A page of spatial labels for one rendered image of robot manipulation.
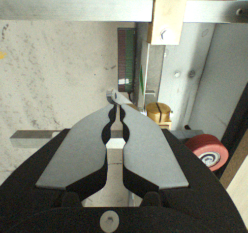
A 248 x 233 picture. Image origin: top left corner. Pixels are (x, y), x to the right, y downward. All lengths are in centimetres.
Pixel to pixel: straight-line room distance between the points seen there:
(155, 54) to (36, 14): 27
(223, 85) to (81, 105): 107
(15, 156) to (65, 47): 132
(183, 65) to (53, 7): 40
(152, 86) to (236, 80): 20
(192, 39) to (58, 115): 120
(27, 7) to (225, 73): 45
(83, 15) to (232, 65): 36
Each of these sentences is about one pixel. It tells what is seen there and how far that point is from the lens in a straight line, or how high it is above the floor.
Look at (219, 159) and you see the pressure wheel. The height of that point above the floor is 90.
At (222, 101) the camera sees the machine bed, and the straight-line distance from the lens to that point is 48.
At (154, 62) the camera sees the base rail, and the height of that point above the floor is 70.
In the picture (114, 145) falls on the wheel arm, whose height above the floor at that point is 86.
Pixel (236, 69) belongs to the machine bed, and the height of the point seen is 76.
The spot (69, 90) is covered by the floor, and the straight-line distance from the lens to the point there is 127.
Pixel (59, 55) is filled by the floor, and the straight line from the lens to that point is 121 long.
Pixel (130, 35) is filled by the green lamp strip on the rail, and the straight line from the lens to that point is 40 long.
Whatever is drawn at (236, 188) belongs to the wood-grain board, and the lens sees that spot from 48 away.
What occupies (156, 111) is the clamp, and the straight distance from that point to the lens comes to 29.
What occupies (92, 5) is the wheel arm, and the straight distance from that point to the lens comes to 29.
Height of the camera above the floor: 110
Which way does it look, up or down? 60 degrees down
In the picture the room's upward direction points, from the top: 179 degrees clockwise
